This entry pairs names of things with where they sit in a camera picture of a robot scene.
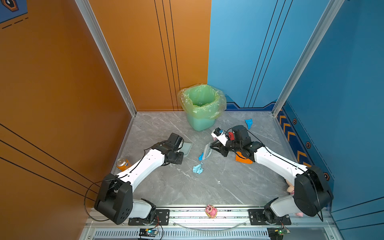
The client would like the pink pig toy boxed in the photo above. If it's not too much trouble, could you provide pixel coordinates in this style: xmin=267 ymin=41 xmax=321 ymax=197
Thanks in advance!
xmin=205 ymin=205 xmax=218 ymax=219

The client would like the green circuit board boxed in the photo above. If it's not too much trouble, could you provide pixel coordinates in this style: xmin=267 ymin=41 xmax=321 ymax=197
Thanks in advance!
xmin=267 ymin=228 xmax=290 ymax=240
xmin=139 ymin=229 xmax=159 ymax=239

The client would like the teal hand brush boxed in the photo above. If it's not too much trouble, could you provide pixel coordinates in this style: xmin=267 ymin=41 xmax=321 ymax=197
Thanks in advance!
xmin=202 ymin=143 xmax=212 ymax=160

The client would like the plush doll pink dress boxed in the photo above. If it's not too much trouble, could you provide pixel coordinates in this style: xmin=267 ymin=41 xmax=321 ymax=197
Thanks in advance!
xmin=286 ymin=180 xmax=304 ymax=217

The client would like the teal plastic dustpan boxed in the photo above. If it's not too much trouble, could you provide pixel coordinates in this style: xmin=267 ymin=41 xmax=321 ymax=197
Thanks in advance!
xmin=179 ymin=142 xmax=193 ymax=158

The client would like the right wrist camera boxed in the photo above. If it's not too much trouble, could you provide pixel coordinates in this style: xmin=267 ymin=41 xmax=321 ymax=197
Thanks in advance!
xmin=211 ymin=128 xmax=229 ymax=146

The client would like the left green circuit board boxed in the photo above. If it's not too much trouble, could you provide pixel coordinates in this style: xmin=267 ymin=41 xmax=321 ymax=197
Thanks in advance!
xmin=139 ymin=229 xmax=159 ymax=239

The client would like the light cyan paper scrap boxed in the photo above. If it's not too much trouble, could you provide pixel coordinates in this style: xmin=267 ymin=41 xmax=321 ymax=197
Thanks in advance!
xmin=193 ymin=163 xmax=204 ymax=175

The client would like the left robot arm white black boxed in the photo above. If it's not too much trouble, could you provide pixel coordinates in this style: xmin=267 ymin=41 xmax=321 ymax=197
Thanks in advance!
xmin=94 ymin=133 xmax=184 ymax=225

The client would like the orange soda can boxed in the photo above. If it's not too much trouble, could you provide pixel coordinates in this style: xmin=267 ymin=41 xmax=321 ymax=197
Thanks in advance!
xmin=116 ymin=158 xmax=132 ymax=171

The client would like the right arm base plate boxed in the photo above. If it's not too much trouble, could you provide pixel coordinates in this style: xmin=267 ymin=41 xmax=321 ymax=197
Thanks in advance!
xmin=248 ymin=209 xmax=292 ymax=226

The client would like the blue paper scrap far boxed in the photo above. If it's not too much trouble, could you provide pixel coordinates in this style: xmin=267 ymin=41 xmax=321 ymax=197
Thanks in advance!
xmin=245 ymin=119 xmax=253 ymax=130

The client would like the red paper scrap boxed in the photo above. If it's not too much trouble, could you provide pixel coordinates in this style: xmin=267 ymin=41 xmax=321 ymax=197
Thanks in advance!
xmin=228 ymin=132 xmax=235 ymax=141

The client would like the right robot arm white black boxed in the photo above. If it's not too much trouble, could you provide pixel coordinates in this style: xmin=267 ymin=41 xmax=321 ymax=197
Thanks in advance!
xmin=210 ymin=125 xmax=334 ymax=225

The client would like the green trash bin with bag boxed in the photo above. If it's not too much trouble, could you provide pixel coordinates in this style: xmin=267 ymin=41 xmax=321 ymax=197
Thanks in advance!
xmin=178 ymin=84 xmax=227 ymax=132

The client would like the right green circuit board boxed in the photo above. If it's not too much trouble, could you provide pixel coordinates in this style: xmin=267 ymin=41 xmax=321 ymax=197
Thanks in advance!
xmin=267 ymin=228 xmax=290 ymax=240

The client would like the orange paper scrap left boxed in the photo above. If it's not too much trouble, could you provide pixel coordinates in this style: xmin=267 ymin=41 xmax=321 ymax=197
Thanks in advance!
xmin=235 ymin=152 xmax=253 ymax=165

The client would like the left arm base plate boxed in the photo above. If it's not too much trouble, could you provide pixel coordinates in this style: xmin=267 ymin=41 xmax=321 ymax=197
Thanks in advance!
xmin=128 ymin=209 xmax=170 ymax=226

